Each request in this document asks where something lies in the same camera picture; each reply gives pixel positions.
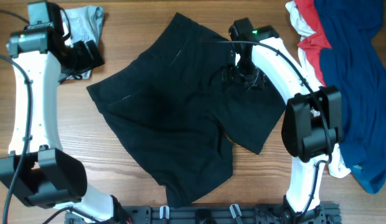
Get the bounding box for red garment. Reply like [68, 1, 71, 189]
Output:
[293, 0, 333, 87]

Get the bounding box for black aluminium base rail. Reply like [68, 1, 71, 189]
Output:
[64, 203, 342, 224]

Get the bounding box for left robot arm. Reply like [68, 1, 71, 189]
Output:
[0, 1, 131, 223]

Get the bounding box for black shorts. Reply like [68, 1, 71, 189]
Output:
[87, 14, 285, 208]

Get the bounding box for white garment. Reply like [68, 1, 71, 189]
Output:
[285, 1, 352, 179]

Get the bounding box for navy blue garment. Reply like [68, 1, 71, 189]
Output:
[314, 0, 386, 194]

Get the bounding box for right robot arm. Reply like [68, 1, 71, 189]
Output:
[222, 18, 342, 223]

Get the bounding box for left black cable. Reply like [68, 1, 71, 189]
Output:
[0, 8, 34, 224]

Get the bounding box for folded light denim shorts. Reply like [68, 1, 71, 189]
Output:
[59, 6, 105, 84]

